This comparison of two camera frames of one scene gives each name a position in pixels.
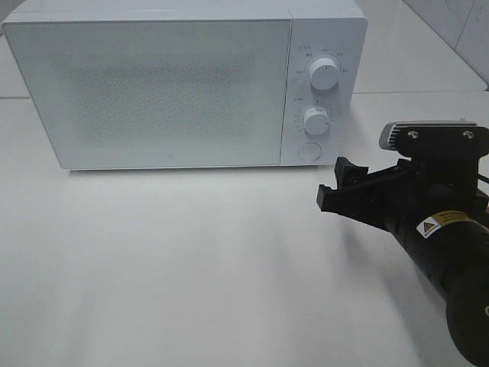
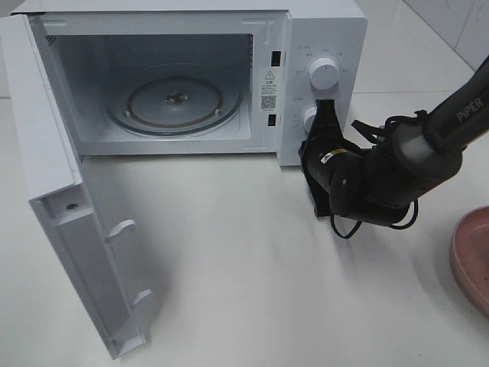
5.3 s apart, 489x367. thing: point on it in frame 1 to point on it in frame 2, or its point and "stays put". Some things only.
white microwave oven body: x=126 y=84 stays put
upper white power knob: x=324 y=73 stays put
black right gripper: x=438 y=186 to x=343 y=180
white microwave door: x=113 y=94 to x=57 y=194
